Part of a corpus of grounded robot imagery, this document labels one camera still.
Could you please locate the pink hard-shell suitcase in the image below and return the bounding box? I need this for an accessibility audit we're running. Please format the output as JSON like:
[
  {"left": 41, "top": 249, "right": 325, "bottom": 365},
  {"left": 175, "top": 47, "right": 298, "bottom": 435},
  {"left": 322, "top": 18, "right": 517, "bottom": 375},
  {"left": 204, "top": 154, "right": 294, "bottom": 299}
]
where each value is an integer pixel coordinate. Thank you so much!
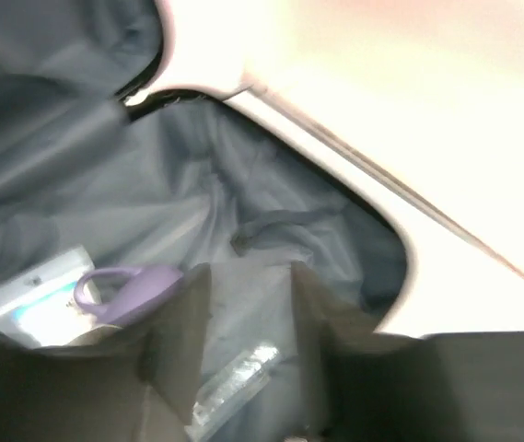
[{"left": 0, "top": 1, "right": 407, "bottom": 441}]

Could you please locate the clear plastic bottle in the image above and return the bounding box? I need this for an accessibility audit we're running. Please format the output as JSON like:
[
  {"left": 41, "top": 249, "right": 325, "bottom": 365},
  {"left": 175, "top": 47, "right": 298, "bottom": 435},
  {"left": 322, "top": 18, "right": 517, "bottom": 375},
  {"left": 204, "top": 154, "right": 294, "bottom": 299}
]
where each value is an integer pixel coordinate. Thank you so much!
[{"left": 185, "top": 342, "right": 281, "bottom": 441}]

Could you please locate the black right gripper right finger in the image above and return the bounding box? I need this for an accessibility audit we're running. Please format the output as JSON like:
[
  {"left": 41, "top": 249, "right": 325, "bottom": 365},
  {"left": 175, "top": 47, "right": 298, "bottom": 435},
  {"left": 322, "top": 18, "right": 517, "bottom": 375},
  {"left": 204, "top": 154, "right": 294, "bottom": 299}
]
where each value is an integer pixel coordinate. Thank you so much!
[{"left": 291, "top": 262, "right": 524, "bottom": 441}]

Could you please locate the purple ceramic mug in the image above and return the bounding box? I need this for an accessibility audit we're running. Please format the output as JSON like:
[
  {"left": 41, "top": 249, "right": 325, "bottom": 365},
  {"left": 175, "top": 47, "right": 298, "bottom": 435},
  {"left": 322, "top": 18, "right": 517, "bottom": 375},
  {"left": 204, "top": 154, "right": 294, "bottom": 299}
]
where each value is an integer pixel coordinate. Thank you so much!
[{"left": 73, "top": 264, "right": 184, "bottom": 328}]

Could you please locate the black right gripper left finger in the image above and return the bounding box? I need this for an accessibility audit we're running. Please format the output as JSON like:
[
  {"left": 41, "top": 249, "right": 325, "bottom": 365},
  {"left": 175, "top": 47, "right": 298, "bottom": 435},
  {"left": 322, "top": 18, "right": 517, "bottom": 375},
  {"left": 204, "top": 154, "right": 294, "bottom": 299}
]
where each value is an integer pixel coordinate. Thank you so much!
[{"left": 0, "top": 264, "right": 212, "bottom": 441}]

